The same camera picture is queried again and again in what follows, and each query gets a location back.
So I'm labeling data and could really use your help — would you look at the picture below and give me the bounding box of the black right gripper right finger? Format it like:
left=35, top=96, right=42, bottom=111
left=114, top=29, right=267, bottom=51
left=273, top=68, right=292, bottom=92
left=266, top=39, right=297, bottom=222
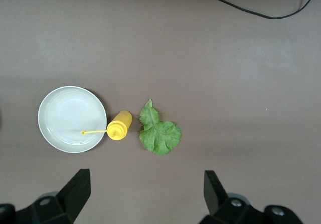
left=199, top=170, right=305, bottom=224

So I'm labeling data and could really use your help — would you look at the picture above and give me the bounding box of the yellow mustard squeeze bottle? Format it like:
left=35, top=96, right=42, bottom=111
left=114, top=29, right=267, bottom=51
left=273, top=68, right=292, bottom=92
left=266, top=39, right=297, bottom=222
left=80, top=110, right=133, bottom=141

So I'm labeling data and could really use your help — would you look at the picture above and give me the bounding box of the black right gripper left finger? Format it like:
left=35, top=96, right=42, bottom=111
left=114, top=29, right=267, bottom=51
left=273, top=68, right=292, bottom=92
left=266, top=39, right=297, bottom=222
left=0, top=168, right=91, bottom=224

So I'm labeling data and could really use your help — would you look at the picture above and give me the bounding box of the black looped cable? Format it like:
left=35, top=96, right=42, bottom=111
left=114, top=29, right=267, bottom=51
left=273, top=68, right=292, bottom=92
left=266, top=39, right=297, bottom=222
left=189, top=0, right=321, bottom=20

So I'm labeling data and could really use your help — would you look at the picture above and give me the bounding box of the green lettuce leaf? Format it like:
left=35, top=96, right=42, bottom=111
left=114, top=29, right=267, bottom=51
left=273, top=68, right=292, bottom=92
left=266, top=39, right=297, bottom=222
left=139, top=99, right=182, bottom=156

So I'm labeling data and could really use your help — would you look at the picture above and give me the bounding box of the beige round plate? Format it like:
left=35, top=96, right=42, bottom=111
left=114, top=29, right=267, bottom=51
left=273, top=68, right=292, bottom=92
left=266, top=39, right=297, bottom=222
left=37, top=85, right=108, bottom=154

